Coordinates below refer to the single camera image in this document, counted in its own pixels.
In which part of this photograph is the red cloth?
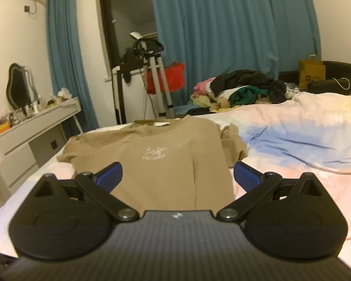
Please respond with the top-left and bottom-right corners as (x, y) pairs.
(146, 62), (186, 95)

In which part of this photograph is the narrow blue curtain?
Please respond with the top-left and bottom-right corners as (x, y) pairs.
(45, 0), (99, 132)

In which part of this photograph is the yellow paper bag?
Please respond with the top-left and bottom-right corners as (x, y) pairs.
(298, 53), (327, 90)

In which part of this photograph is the bed with pastel sheet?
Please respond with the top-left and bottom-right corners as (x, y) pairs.
(0, 91), (351, 273)

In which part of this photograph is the white dressing table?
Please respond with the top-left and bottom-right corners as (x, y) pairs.
(0, 96), (84, 196)

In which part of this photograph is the wide blue curtain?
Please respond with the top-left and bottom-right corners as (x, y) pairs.
(149, 0), (323, 109)

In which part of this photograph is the white upright frame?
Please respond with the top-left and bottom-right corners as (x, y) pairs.
(111, 65), (127, 125)

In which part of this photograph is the white cord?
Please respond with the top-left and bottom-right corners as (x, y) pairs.
(332, 77), (351, 90)

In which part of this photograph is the white metal stand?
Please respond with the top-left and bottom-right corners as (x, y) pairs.
(129, 31), (176, 120)

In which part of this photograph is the pale yellow garment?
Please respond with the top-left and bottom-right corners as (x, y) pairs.
(191, 93), (221, 109)

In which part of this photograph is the black garment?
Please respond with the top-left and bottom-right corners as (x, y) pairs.
(210, 69), (288, 104)

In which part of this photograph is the tan t-shirt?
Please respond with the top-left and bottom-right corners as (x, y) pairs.
(57, 115), (249, 212)

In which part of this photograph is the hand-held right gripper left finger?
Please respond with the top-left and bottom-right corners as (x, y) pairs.
(34, 162), (140, 222)

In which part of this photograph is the black sofa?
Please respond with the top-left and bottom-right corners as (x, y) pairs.
(278, 60), (351, 96)

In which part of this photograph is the wavy framed vanity mirror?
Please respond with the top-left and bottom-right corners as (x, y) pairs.
(7, 63), (37, 111)

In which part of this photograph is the group of cosmetic bottles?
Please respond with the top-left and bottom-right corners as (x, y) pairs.
(9, 93), (59, 121)

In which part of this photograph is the pink garment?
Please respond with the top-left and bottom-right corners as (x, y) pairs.
(193, 77), (217, 95)

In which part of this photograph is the green garment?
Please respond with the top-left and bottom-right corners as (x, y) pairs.
(229, 86), (270, 106)

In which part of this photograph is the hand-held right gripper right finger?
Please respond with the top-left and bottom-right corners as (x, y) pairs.
(216, 161), (325, 223)

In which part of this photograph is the crumpled white tissue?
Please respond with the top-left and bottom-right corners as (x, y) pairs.
(57, 87), (74, 100)

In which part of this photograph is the black hanging cloth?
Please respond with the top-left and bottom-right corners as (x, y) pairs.
(123, 48), (141, 83)

